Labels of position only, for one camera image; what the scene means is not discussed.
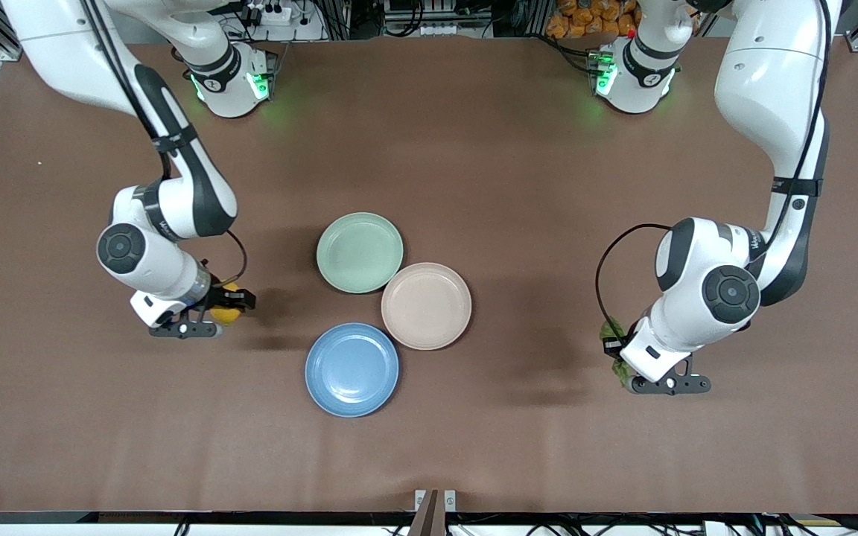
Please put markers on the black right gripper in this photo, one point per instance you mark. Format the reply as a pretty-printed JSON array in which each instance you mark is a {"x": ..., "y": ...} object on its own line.
[{"x": 220, "y": 296}]

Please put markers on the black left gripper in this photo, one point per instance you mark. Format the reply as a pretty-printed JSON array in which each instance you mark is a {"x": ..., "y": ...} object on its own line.
[{"x": 612, "y": 346}]

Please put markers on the green lettuce leaf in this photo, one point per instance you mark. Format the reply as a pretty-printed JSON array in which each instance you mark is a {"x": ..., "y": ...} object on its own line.
[{"x": 611, "y": 327}]

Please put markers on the beige pink plate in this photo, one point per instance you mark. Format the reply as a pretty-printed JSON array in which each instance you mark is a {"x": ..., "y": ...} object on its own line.
[{"x": 427, "y": 306}]

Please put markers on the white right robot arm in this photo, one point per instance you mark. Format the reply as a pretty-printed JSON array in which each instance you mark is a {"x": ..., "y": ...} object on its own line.
[{"x": 153, "y": 260}]

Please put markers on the white power strip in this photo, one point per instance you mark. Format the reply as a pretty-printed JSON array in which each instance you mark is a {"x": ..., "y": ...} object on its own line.
[{"x": 274, "y": 11}]

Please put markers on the blue plate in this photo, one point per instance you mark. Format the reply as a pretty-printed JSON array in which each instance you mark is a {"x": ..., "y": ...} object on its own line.
[{"x": 352, "y": 370}]

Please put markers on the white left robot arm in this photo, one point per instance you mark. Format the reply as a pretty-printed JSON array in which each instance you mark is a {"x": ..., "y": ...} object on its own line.
[{"x": 697, "y": 313}]

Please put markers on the mint green plate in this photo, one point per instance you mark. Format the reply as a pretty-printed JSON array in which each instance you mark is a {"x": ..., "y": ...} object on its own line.
[{"x": 360, "y": 253}]

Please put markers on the bag of orange fruits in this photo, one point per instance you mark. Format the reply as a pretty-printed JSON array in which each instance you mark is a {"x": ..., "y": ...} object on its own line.
[{"x": 585, "y": 18}]

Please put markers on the metal table edge bracket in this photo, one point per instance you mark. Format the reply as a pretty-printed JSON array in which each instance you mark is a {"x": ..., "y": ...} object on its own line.
[{"x": 435, "y": 510}]

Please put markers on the yellow lemon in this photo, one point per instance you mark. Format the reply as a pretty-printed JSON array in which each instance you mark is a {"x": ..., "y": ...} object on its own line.
[{"x": 226, "y": 316}]

